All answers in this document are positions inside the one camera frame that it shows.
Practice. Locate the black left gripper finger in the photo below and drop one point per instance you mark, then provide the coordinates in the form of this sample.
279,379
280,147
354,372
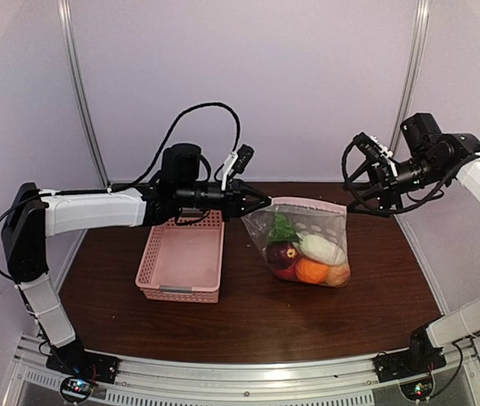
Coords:
253,195
249,207

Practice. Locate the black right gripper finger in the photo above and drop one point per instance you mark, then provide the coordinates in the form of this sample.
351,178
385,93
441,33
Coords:
364,175
359,207

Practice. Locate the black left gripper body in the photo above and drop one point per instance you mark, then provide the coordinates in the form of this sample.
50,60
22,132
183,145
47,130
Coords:
231,195

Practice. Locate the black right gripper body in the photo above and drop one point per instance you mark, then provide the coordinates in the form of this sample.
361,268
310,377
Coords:
385,175

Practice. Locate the clear zip top bag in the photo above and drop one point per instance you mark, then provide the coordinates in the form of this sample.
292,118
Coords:
307,216

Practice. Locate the white radish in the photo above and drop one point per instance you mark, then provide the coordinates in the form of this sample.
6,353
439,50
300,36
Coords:
282,230
319,249

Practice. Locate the yellow peach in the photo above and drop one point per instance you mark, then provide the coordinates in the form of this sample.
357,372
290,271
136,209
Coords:
338,276

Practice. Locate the red apple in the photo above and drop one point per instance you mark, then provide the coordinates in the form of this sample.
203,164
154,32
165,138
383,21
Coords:
287,274

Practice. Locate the pink plastic basket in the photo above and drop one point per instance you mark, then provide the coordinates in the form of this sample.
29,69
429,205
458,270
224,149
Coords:
183,263

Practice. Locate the orange tangerine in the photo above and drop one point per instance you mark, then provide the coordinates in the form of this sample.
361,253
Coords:
309,271

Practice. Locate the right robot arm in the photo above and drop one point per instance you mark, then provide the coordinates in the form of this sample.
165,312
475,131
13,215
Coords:
436,160

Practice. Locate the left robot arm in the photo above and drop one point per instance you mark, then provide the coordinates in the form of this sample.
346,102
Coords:
37,214

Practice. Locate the right circuit board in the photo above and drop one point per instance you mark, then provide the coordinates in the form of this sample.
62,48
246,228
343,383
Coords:
418,390

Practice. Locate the circuit board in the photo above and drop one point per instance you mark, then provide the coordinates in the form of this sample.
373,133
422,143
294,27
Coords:
418,390
76,390

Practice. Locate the left circuit board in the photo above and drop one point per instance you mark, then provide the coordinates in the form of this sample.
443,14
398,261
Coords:
76,390

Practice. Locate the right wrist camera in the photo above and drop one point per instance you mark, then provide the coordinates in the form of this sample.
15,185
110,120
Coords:
371,147

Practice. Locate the right side aluminium rail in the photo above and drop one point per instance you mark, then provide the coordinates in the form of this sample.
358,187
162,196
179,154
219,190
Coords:
422,261

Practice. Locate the right rear aluminium post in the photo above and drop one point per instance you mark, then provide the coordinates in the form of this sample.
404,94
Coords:
417,48

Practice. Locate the aluminium post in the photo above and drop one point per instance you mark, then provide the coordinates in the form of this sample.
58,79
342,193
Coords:
417,48
65,19

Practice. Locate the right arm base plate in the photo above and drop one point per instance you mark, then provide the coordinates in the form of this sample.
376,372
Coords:
402,364

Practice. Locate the front aluminium frame rail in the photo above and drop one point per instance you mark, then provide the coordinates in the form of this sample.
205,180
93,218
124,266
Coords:
345,381

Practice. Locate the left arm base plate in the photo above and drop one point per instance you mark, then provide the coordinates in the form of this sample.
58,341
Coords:
95,367

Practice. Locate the left rear aluminium post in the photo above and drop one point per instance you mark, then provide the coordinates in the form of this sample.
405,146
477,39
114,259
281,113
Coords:
65,19

